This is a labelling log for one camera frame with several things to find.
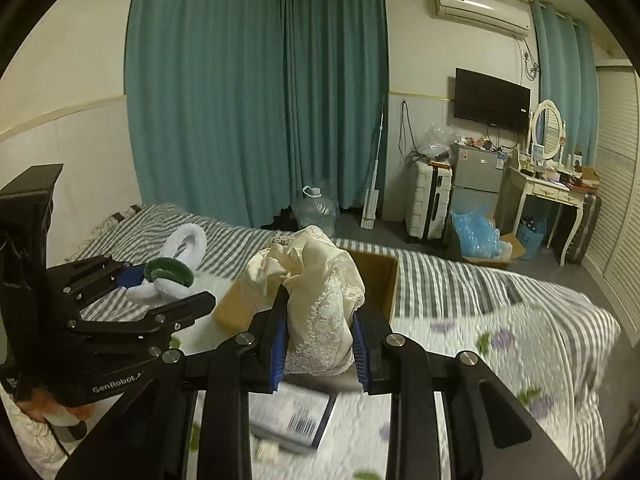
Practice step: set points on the white dressing table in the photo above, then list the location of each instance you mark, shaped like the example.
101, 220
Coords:
550, 190

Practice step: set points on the white louvred wardrobe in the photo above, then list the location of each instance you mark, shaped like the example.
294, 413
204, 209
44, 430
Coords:
615, 185

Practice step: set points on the white oval vanity mirror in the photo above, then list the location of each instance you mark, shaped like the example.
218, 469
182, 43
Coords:
547, 127

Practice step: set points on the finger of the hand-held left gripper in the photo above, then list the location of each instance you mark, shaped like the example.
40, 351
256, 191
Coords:
170, 312
127, 277

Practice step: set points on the white air conditioner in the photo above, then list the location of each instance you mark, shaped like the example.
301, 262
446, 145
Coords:
480, 7

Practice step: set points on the white and green plush headband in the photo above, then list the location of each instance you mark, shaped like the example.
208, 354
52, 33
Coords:
187, 237

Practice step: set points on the white and blue booklet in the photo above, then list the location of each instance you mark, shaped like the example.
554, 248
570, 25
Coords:
295, 412

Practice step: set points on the open floor cardboard box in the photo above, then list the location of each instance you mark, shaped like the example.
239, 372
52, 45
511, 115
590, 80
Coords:
515, 247

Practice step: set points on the grey striped bed sheet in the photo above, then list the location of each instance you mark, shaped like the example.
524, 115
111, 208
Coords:
450, 280

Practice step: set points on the blue plastic bags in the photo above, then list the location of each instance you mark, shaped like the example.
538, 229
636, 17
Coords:
475, 235

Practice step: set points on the white flat mop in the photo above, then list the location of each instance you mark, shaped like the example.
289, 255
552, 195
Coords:
372, 210

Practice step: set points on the white suitcase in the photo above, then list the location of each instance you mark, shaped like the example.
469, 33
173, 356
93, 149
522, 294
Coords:
425, 200

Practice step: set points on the dark suitcase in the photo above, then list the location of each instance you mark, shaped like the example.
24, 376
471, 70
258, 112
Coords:
587, 225

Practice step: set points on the black wall television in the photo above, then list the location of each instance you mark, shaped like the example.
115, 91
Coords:
490, 100

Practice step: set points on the cream lace garment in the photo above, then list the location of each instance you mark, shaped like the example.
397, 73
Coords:
310, 280

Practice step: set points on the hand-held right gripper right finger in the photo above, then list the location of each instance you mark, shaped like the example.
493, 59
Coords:
360, 355

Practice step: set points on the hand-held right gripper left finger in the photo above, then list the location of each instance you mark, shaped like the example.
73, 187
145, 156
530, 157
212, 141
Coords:
278, 345

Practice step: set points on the clear water jug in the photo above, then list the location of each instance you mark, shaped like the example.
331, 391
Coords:
315, 212

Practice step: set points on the silver mini fridge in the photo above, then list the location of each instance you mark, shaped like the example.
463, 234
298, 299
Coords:
475, 175

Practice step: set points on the clear plastic bag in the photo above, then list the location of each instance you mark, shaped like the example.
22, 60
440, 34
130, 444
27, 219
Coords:
437, 140

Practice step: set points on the narrow teal curtain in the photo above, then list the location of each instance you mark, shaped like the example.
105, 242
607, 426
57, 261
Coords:
560, 75

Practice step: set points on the blue plastic basket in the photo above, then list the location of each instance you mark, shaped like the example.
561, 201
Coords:
530, 237

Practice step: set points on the person's left hand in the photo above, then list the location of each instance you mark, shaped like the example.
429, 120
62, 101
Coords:
37, 405

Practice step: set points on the black bag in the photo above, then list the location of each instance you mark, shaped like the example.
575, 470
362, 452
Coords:
285, 219

